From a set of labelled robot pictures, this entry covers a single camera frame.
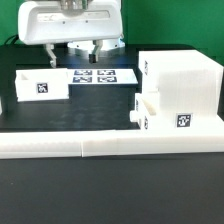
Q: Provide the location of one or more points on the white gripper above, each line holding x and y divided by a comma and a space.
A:
43, 22

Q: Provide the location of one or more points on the white drawer with tag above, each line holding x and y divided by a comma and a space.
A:
144, 114

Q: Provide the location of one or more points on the white drawer cabinet box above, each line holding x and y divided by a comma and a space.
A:
182, 86

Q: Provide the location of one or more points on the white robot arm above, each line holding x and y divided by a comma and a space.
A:
49, 22

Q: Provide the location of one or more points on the white drawer at back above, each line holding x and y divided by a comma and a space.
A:
41, 84

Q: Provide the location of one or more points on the white tag sheet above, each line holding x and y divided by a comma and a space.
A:
101, 76

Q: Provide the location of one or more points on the white L-shaped fence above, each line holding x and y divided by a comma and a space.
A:
108, 143

